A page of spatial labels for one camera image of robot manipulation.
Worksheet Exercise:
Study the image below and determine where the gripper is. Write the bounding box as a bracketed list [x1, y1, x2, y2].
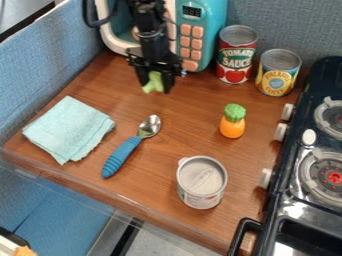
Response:
[124, 30, 186, 95]

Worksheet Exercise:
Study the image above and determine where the orange toy with green top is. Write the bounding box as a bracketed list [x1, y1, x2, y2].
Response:
[217, 103, 248, 140]

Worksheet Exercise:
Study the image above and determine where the toy microwave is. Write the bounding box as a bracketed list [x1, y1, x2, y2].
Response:
[93, 0, 230, 73]

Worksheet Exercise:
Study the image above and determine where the red tomato sauce can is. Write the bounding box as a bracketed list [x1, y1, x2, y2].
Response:
[215, 24, 261, 85]

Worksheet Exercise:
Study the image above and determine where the light blue cloth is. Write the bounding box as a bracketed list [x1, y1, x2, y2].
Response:
[21, 95, 118, 167]

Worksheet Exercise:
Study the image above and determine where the silver can with closed lid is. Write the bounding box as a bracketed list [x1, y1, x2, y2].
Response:
[175, 155, 230, 211]

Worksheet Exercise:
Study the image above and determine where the yellow pineapple can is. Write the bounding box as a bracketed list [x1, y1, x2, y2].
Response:
[253, 48, 304, 98]

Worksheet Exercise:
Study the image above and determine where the toy stove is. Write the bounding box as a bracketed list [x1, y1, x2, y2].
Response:
[225, 55, 342, 256]

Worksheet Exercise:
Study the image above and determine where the spoon with blue handle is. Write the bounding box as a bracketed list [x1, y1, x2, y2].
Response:
[100, 114, 163, 179]

